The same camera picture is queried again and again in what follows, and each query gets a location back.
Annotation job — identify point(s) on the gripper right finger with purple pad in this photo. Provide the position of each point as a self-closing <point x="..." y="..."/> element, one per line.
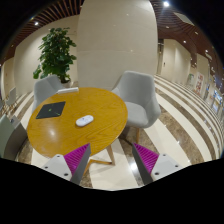
<point x="153" y="166"/>

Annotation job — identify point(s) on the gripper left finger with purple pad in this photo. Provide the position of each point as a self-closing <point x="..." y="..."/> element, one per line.
<point x="71" y="166"/>

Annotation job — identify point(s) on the white computer mouse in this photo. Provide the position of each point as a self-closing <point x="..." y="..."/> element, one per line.
<point x="83" y="121"/>

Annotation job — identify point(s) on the round wooden table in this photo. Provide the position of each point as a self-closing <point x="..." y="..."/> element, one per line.
<point x="61" y="135"/>

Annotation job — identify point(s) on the grey chair left edge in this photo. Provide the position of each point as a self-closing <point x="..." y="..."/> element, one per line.
<point x="12" y="137"/>

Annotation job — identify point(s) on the white box on table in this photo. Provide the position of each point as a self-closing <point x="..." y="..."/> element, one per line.
<point x="68" y="90"/>

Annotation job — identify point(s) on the grey armchair right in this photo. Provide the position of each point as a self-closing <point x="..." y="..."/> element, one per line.
<point x="137" y="90"/>

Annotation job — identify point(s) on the grey armchair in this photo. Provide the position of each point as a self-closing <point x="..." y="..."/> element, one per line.
<point x="45" y="88"/>
<point x="137" y="90"/>

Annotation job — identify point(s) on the grey armchair back left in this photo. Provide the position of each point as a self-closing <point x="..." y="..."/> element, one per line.
<point x="45" y="88"/>

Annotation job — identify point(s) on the grey chair far left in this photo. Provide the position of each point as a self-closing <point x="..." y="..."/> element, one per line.
<point x="11" y="97"/>

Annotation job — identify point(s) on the green potted plant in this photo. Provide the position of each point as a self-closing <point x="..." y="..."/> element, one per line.
<point x="55" y="57"/>

